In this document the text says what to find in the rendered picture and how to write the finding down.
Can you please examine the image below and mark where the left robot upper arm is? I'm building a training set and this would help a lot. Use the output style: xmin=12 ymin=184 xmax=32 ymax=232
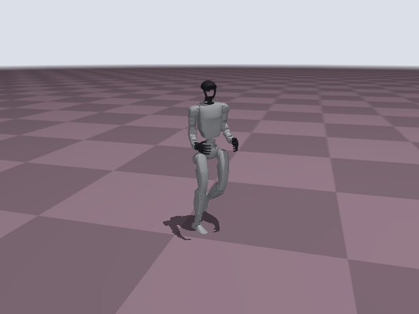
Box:
xmin=220 ymin=103 xmax=229 ymax=131

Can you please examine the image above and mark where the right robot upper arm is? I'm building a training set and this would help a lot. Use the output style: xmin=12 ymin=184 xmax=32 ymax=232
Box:
xmin=188 ymin=105 xmax=200 ymax=135

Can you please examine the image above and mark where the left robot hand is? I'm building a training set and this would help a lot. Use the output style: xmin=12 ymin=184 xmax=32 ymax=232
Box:
xmin=232 ymin=137 xmax=238 ymax=152

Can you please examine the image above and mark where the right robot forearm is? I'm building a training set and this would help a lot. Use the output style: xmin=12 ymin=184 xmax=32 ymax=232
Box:
xmin=188 ymin=129 xmax=198 ymax=149

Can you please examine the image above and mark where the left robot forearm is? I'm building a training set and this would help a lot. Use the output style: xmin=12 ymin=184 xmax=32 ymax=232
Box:
xmin=223 ymin=128 xmax=233 ymax=144

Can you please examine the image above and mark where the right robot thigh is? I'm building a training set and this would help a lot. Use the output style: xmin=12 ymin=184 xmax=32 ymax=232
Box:
xmin=192 ymin=152 xmax=208 ymax=199

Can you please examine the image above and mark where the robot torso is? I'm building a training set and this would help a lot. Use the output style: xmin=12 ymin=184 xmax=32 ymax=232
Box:
xmin=196 ymin=100 xmax=223 ymax=159

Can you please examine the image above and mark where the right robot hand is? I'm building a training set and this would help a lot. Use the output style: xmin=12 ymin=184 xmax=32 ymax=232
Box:
xmin=194 ymin=141 xmax=211 ymax=155

